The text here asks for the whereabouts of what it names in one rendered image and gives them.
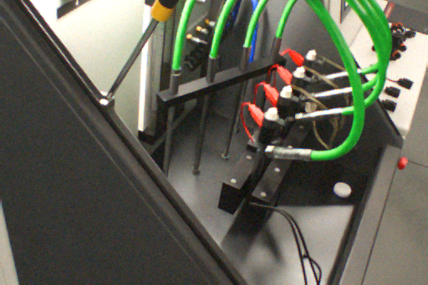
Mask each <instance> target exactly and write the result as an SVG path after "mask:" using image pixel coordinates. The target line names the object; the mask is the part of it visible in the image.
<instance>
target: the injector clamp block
mask: <svg viewBox="0 0 428 285"><path fill-rule="evenodd" d="M312 133H313V123H312V121H309V122H306V123H301V124H297V122H296V123H294V124H293V127H292V129H291V130H290V131H289V133H288V135H287V136H286V138H285V140H284V144H283V146H280V147H288V148H294V149H304V148H305V146H306V144H307V143H308V141H309V139H310V136H311V135H312ZM255 160H256V152H253V151H251V150H248V149H247V148H246V149H245V150H244V151H243V152H242V155H240V157H239V158H238V160H237V162H236V163H235V164H234V166H233V167H232V168H231V170H230V172H229V173H228V174H227V176H226V178H225V180H224V181H223V182H222V191H221V194H220V198H219V202H218V205H217V208H219V209H221V210H222V211H226V212H228V213H230V214H231V215H234V214H235V212H236V211H237V209H238V207H239V206H240V205H241V203H242V200H243V198H247V199H249V200H250V202H249V205H248V208H247V214H246V218H245V221H246V222H248V223H252V224H253V225H255V226H257V227H260V228H262V227H263V223H264V222H265V221H266V219H267V218H268V215H269V213H270V211H268V210H264V209H262V208H260V207H255V206H252V205H251V204H250V203H251V202H254V203H257V204H259V205H263V206H274V207H277V206H278V205H279V203H280V202H281V199H282V197H283V195H284V193H285V191H286V190H287V188H288V186H289V182H290V181H291V178H292V176H293V170H294V168H295V165H296V164H297V163H298V160H281V159H273V160H272V162H271V164H269V166H268V168H267V169H266V171H265V172H261V174H260V180H259V182H258V184H257V186H256V189H255V190H254V191H253V193H252V194H251V196H248V195H247V187H248V184H249V181H250V179H251V176H252V168H253V165H254V162H255Z"/></svg>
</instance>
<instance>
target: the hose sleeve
mask: <svg viewBox="0 0 428 285"><path fill-rule="evenodd" d="M313 151H314V150H309V149H294V148H288V147H275V148H274V149H273V156H274V157H275V158H278V159H281V160H302V161H314V160H312V159H311V154H312V152H313Z"/></svg>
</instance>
